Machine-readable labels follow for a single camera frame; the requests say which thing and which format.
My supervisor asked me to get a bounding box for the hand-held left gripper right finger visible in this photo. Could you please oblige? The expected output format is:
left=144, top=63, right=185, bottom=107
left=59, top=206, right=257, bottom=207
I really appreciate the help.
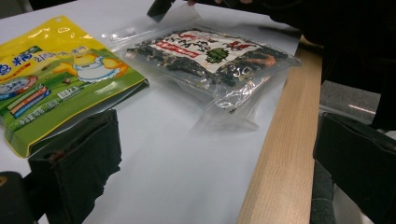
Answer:
left=312, top=111, right=396, bottom=224

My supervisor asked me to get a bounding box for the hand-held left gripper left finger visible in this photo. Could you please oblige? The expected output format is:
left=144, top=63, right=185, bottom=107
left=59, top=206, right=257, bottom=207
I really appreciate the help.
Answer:
left=27, top=108, right=123, bottom=224

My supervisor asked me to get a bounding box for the clear dried seaweed bag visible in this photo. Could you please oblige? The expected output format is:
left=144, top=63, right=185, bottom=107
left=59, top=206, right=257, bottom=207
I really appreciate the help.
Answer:
left=101, top=4, right=303, bottom=132

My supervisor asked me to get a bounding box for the yellow green spout pouch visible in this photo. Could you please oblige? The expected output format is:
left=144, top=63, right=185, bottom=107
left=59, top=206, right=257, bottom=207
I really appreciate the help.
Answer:
left=0, top=15, right=149, bottom=158

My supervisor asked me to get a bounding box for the white table mat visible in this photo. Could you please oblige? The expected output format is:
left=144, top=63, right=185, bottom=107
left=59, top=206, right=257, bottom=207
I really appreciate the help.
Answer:
left=0, top=0, right=302, bottom=224

